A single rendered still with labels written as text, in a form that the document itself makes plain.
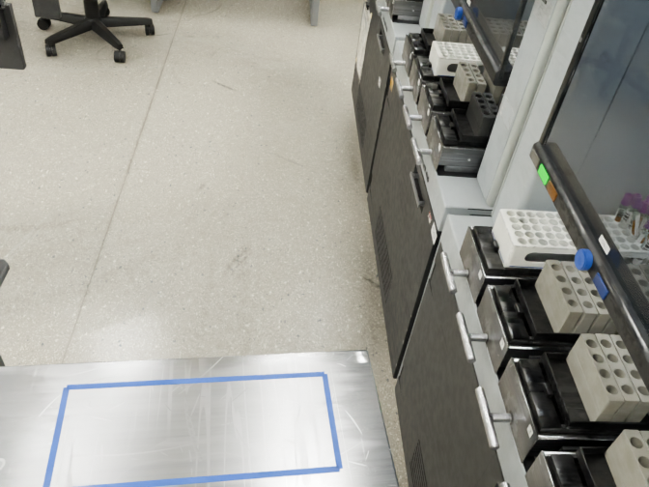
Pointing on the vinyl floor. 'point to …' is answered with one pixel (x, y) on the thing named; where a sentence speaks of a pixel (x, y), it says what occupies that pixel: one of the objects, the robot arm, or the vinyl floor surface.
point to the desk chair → (93, 20)
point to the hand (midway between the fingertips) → (29, 31)
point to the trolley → (196, 423)
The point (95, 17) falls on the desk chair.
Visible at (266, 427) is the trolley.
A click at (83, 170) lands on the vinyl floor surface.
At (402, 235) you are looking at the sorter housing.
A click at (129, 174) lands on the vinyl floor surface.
